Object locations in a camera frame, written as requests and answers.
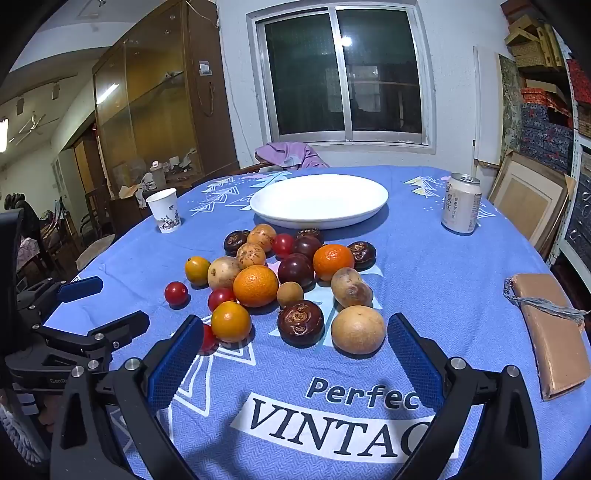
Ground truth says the small brown longan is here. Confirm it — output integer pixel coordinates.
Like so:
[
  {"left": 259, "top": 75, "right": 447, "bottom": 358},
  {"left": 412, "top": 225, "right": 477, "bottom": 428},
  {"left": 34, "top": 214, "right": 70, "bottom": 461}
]
[{"left": 276, "top": 281, "right": 304, "bottom": 309}]

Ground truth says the white oval plate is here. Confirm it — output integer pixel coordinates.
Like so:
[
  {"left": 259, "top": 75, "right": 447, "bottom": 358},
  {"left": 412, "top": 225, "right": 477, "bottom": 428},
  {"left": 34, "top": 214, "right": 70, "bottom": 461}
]
[{"left": 249, "top": 174, "right": 389, "bottom": 230}]

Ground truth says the yellow bruised pear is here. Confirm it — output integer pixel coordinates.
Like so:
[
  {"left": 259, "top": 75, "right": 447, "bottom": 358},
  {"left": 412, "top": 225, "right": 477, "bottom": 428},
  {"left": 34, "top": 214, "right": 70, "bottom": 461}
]
[{"left": 331, "top": 267, "right": 374, "bottom": 309}]

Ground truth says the small tangerine with green stem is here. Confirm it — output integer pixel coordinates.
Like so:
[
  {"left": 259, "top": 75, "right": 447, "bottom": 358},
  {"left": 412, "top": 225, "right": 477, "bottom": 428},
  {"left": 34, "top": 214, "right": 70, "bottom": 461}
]
[{"left": 313, "top": 244, "right": 355, "bottom": 282}]

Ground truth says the round tan pear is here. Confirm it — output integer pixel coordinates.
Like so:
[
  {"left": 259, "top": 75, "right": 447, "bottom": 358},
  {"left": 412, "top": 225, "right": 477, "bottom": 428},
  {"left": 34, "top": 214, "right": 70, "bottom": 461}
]
[{"left": 331, "top": 305, "right": 386, "bottom": 355}]

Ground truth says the dark purple plum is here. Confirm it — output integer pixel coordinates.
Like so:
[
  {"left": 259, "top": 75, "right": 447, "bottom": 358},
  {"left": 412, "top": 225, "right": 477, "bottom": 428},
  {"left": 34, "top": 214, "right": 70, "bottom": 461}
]
[
  {"left": 277, "top": 253, "right": 315, "bottom": 290},
  {"left": 291, "top": 235, "right": 323, "bottom": 261}
]

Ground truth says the white floral paper cup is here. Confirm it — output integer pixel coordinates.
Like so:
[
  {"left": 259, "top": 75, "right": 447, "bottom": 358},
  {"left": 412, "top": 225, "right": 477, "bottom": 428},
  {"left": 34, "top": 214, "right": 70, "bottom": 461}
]
[{"left": 146, "top": 188, "right": 183, "bottom": 234}]

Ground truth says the wooden glass-door cabinet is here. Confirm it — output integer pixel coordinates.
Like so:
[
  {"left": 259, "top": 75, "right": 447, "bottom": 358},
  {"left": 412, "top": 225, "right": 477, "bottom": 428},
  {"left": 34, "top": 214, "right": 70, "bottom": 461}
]
[{"left": 92, "top": 0, "right": 241, "bottom": 195}]

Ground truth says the wooden picture frame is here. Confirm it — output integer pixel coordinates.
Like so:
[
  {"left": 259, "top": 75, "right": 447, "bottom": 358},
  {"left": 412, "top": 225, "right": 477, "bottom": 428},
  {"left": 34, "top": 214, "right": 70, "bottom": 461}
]
[{"left": 487, "top": 150, "right": 578, "bottom": 259}]

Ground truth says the person's left forearm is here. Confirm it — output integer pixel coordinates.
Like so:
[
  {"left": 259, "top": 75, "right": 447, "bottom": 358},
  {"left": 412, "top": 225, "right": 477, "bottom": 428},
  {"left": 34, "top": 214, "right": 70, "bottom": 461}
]
[{"left": 0, "top": 392, "right": 49, "bottom": 467}]

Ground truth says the brown flat pouch with tassel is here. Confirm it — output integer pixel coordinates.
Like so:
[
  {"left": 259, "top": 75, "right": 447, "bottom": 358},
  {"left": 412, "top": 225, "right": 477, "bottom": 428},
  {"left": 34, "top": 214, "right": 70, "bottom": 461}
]
[{"left": 503, "top": 273, "right": 589, "bottom": 401}]

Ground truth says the yellow-orange tomato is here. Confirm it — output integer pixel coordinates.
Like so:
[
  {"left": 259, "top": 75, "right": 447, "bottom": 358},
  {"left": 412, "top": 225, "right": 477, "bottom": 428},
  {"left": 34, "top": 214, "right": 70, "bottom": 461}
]
[{"left": 185, "top": 256, "right": 212, "bottom": 285}]

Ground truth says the red cherry tomato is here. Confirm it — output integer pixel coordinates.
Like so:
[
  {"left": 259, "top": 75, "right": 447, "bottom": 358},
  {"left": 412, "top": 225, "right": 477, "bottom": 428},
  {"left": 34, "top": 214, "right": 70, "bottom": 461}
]
[
  {"left": 164, "top": 281, "right": 190, "bottom": 306},
  {"left": 271, "top": 233, "right": 296, "bottom": 259},
  {"left": 208, "top": 287, "right": 237, "bottom": 313},
  {"left": 198, "top": 323, "right": 219, "bottom": 355}
]

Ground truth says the dark floral panel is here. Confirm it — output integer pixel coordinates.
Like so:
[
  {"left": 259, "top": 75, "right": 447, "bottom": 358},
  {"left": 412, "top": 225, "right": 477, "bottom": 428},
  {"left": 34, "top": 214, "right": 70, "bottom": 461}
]
[{"left": 499, "top": 54, "right": 525, "bottom": 162}]

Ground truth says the smooth yellow-orange citrus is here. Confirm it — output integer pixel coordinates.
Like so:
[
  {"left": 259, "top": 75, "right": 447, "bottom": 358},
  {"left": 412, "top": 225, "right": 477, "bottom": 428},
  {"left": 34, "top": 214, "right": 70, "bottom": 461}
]
[{"left": 211, "top": 301, "right": 253, "bottom": 343}]

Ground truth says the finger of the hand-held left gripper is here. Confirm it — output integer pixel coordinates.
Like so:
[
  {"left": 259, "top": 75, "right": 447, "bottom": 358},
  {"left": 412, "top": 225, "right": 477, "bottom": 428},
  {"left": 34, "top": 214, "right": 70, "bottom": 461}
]
[
  {"left": 18, "top": 276, "right": 103, "bottom": 319},
  {"left": 36, "top": 310, "right": 151, "bottom": 370}
]

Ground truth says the white leaning panel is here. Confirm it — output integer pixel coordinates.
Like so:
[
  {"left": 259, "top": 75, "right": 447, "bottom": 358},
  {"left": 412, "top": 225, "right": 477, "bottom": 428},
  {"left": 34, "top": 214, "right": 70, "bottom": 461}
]
[{"left": 473, "top": 45, "right": 504, "bottom": 169}]

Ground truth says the white metal shelf rack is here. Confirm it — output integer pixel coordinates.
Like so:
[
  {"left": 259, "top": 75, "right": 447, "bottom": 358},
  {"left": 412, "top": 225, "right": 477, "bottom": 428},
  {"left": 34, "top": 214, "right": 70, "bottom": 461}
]
[{"left": 551, "top": 65, "right": 591, "bottom": 278}]

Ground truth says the small tan speckled fruit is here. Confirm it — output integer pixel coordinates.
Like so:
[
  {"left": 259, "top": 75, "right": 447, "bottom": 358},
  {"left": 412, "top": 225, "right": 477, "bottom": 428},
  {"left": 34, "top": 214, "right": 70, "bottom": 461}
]
[{"left": 207, "top": 257, "right": 242, "bottom": 291}]

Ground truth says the ceiling fan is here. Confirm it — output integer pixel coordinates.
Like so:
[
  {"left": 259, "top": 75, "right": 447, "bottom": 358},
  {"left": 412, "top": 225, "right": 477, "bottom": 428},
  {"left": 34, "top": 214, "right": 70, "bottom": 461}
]
[{"left": 9, "top": 114, "right": 61, "bottom": 146}]

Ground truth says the purple garment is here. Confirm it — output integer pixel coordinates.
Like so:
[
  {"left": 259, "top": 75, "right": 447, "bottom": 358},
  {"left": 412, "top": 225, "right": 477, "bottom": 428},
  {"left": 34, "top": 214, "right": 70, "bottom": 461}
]
[{"left": 255, "top": 142, "right": 331, "bottom": 169}]

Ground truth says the wooden stool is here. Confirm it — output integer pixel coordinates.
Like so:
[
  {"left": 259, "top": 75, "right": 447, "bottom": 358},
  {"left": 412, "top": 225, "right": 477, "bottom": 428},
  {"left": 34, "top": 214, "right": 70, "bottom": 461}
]
[{"left": 75, "top": 233, "right": 116, "bottom": 271}]

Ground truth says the shelf of patterned boxes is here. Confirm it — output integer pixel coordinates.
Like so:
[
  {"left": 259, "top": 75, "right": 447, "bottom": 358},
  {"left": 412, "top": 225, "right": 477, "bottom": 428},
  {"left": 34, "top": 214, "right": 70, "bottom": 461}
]
[{"left": 501, "top": 0, "right": 591, "bottom": 273}]

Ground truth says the white drink can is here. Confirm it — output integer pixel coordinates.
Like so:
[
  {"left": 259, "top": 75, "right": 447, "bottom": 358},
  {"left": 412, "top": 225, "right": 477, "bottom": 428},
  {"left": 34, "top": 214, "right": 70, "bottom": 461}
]
[{"left": 441, "top": 172, "right": 482, "bottom": 235}]

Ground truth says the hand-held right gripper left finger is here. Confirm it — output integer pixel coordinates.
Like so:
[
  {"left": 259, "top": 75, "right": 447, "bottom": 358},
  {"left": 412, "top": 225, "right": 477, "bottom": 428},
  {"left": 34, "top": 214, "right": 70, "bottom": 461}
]
[{"left": 50, "top": 315, "right": 205, "bottom": 480}]

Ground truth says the cluttered low sideboard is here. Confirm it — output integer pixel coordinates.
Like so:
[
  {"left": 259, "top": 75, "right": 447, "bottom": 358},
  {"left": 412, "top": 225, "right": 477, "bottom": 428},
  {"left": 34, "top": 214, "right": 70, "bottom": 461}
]
[{"left": 111, "top": 154, "right": 204, "bottom": 222}]

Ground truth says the large orange tangerine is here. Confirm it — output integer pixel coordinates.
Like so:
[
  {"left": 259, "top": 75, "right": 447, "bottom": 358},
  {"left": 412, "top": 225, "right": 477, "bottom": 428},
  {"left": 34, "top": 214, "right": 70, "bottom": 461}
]
[{"left": 232, "top": 264, "right": 280, "bottom": 308}]

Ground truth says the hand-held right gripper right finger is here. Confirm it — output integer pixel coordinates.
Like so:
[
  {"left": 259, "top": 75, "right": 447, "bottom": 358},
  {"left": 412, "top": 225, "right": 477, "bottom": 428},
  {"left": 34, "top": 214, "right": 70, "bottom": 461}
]
[{"left": 387, "top": 312, "right": 542, "bottom": 480}]

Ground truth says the sliding glass window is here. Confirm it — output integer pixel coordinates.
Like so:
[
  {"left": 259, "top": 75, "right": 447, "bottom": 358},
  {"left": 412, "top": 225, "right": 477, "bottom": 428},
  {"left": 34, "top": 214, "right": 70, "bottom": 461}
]
[{"left": 247, "top": 2, "right": 437, "bottom": 153}]

